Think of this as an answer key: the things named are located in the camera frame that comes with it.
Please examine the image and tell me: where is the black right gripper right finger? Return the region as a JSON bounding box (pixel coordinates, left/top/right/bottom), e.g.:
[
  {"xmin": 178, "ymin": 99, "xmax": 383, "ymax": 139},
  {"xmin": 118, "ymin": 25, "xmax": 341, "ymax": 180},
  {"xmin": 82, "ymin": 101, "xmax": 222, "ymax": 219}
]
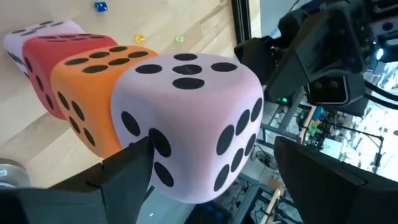
[{"xmin": 273, "ymin": 136, "xmax": 368, "ymax": 224}]

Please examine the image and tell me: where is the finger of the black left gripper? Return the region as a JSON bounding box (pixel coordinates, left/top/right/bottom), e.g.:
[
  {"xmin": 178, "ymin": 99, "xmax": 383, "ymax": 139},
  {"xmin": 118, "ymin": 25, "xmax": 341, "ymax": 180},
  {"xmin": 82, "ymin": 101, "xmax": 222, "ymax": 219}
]
[
  {"xmin": 233, "ymin": 35, "xmax": 280, "ymax": 85},
  {"xmin": 266, "ymin": 6, "xmax": 367, "ymax": 102}
]

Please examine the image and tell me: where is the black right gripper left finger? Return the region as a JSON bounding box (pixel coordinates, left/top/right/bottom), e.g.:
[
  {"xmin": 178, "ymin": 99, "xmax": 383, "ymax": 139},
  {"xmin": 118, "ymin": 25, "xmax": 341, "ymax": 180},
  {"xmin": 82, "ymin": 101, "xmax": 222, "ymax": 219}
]
[{"xmin": 49, "ymin": 136, "xmax": 155, "ymax": 224}]

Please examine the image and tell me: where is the pink foam die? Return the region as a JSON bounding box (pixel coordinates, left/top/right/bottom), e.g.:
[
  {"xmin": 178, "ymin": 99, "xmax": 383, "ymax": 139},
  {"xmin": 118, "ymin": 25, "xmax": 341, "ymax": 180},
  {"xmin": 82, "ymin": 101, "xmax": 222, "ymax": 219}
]
[
  {"xmin": 111, "ymin": 53, "xmax": 264, "ymax": 205},
  {"xmin": 2, "ymin": 20, "xmax": 85, "ymax": 78}
]

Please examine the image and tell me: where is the orange foam die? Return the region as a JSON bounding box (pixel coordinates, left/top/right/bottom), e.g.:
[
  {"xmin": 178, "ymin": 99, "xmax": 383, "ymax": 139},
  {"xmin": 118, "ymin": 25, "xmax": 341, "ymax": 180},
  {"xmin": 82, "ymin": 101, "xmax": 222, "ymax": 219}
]
[{"xmin": 50, "ymin": 45, "xmax": 159, "ymax": 159}]

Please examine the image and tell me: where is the red foam die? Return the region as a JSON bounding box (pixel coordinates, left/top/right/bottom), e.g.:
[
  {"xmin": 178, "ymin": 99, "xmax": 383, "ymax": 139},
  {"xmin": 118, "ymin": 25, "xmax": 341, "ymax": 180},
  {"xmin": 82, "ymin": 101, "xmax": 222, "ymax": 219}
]
[{"xmin": 22, "ymin": 33, "xmax": 118, "ymax": 121}]

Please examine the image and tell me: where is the white mushroom lamp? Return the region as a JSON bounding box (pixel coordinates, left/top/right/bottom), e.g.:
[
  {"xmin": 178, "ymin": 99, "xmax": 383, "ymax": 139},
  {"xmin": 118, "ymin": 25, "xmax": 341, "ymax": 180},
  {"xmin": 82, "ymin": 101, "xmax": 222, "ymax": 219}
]
[{"xmin": 0, "ymin": 157, "xmax": 31, "ymax": 189}]

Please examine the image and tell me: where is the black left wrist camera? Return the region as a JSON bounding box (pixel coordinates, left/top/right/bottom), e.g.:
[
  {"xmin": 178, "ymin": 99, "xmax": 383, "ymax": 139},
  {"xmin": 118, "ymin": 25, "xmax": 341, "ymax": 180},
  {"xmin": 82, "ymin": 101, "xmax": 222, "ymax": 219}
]
[{"xmin": 306, "ymin": 74, "xmax": 349, "ymax": 105}]

